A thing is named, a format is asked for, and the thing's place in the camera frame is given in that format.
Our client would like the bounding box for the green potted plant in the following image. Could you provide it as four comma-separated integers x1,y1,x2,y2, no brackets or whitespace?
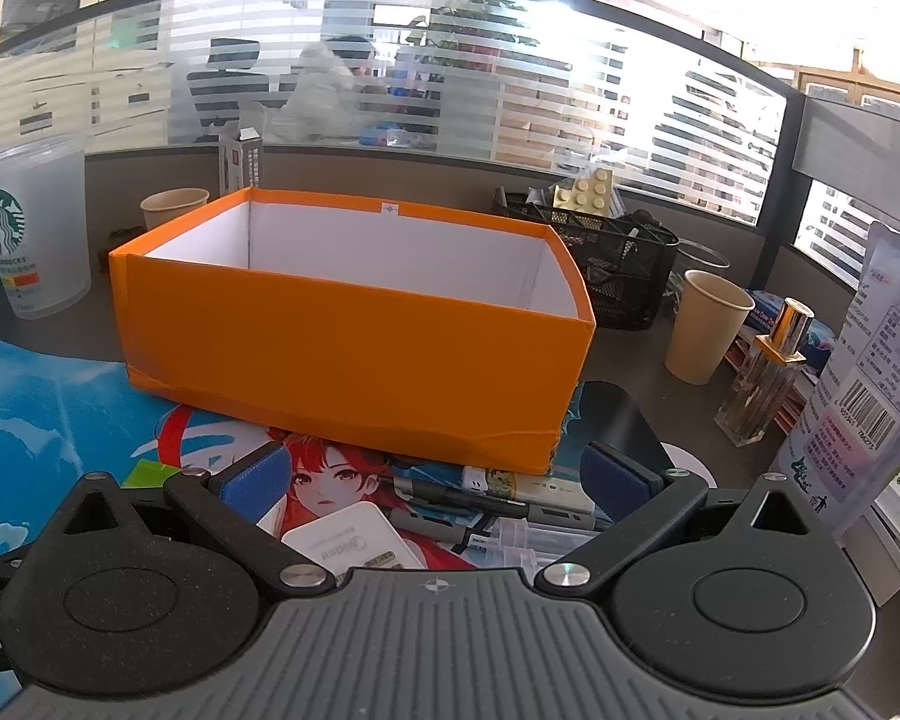
420,0,548,76

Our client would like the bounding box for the black mesh desk organizer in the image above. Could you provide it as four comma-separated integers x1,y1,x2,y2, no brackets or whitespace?
493,191,680,331

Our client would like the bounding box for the orange cardboard box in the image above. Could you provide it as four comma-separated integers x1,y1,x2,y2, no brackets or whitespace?
109,187,597,475

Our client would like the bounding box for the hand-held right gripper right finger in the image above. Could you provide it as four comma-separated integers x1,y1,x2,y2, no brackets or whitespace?
534,441,841,602

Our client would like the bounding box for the frosted plastic cup green logo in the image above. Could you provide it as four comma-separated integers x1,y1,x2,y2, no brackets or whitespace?
0,133,93,320

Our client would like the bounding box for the black pen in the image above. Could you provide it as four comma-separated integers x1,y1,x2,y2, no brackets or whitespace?
394,474,530,520

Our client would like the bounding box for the clear printed plastic packet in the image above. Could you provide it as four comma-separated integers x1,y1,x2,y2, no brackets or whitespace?
769,221,900,548

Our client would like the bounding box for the black office chair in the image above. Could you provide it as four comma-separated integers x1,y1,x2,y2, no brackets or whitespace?
186,37,271,143

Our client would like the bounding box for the printed cartoon desk mat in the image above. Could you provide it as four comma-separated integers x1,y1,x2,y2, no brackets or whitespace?
0,326,713,586

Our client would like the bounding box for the clear plastic syringe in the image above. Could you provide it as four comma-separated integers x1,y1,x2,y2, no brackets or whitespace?
461,516,602,578

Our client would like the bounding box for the blue tissue packet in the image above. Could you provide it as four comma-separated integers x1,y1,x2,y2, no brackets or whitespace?
746,289,841,376

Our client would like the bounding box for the small white black carton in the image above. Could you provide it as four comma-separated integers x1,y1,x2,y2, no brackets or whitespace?
217,127,263,200

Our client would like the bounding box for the green card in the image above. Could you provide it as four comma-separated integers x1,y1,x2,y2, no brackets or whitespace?
120,461,186,494

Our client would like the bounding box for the glass perfume bottle gold cap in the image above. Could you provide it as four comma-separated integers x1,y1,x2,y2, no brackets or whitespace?
715,298,811,447

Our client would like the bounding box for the beige paper cup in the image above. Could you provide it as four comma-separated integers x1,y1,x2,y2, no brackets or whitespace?
140,187,211,235
665,270,755,386

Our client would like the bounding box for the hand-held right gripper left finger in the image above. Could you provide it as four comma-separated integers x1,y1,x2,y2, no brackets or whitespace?
45,441,331,605

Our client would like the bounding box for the cream toy brick plate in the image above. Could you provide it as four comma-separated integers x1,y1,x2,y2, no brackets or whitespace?
551,167,617,215

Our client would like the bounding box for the white printed marker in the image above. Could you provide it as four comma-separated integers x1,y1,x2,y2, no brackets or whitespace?
463,467,597,515

